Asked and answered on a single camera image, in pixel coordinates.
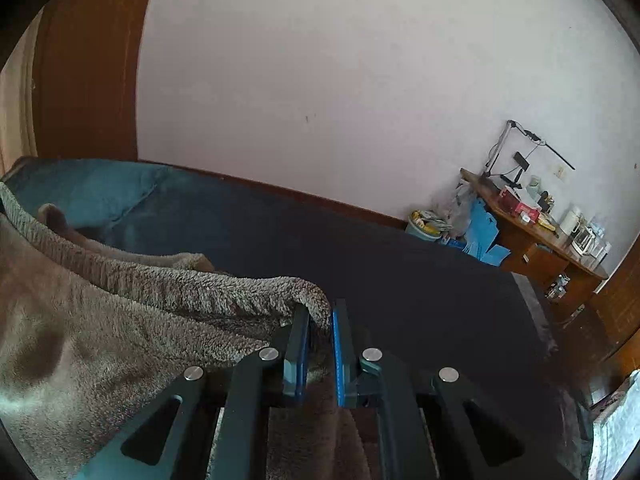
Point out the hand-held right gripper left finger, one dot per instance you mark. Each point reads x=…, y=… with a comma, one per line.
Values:
x=299, y=360

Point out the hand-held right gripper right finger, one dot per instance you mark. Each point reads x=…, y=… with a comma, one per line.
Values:
x=341, y=355

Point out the brown fleece garment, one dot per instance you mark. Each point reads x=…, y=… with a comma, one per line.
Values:
x=100, y=335

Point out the teal basket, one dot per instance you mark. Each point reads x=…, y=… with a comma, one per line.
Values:
x=425, y=230

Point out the grey plastic bag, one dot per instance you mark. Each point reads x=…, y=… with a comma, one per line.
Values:
x=457, y=210

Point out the blue bag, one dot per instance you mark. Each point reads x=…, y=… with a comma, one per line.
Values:
x=482, y=225

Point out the wooden desk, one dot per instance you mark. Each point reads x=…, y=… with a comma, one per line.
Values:
x=545, y=260

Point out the row of small bottles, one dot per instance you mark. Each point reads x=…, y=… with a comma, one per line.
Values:
x=559, y=287

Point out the red box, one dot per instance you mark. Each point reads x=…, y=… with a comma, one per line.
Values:
x=520, y=207

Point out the yellow box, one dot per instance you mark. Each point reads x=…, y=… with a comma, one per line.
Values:
x=547, y=225

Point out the pale green cup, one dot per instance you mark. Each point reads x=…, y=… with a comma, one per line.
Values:
x=535, y=185

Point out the black desk lamp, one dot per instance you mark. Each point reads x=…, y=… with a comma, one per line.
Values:
x=502, y=145

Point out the phone on stand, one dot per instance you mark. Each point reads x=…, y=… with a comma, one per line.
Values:
x=521, y=161

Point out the white thermos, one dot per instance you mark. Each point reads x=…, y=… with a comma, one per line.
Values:
x=570, y=220

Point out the white electric kettle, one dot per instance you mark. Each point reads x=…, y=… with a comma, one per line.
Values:
x=582, y=242

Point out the clear plastic container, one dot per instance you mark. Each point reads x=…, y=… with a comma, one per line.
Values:
x=597, y=247

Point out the wooden door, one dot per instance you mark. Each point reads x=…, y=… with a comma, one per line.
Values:
x=625, y=310

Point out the white folded blanket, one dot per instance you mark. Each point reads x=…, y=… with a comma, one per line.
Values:
x=620, y=435

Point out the brown wooden panel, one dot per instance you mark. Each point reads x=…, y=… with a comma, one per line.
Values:
x=90, y=85

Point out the beige curtain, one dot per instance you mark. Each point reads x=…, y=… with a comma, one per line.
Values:
x=20, y=110

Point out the white wall socket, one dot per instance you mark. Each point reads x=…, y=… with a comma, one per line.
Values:
x=561, y=174

